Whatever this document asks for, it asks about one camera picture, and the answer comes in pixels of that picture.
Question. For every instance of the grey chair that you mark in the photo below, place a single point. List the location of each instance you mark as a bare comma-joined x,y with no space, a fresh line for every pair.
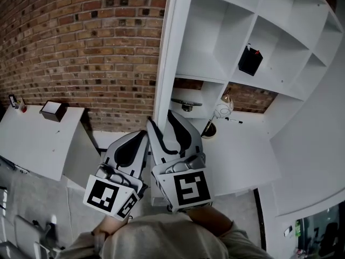
29,239

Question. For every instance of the grey round dish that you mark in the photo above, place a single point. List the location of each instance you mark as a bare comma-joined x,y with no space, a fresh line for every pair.
186,103

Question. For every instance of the white cabinet door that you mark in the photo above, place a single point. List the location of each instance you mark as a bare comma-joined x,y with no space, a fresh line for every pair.
172,50

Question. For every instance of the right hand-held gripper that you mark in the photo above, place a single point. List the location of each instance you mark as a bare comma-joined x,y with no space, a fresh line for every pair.
190,190

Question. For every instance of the white wall socket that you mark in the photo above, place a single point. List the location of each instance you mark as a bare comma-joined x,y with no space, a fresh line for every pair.
288,231

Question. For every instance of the person's right forearm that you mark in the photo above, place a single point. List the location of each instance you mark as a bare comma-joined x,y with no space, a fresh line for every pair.
210,220

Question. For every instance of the black box with white top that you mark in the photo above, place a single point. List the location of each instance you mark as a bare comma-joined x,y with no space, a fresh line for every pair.
51,111

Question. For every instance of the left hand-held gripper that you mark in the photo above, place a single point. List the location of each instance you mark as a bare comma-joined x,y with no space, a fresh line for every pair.
103,196

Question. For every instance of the black and white marker pen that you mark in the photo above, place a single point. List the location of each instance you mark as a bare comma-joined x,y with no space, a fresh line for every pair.
234,120

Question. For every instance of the green bottle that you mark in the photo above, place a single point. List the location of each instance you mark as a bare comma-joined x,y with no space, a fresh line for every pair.
298,228

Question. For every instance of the white desk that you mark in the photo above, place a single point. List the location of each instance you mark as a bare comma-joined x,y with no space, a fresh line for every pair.
37,142

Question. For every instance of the person's left forearm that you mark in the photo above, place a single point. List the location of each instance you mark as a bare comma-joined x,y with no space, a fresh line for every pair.
107,227

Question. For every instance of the white shelf cabinet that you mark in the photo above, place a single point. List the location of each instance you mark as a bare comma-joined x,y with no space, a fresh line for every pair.
283,63

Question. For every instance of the gold and white globe lamp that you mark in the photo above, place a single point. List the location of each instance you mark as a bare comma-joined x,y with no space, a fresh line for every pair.
223,109

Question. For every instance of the small red object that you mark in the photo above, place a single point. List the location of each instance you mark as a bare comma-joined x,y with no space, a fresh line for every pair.
23,109

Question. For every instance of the person's beige shirt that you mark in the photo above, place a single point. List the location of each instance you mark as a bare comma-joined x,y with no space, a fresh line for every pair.
167,239

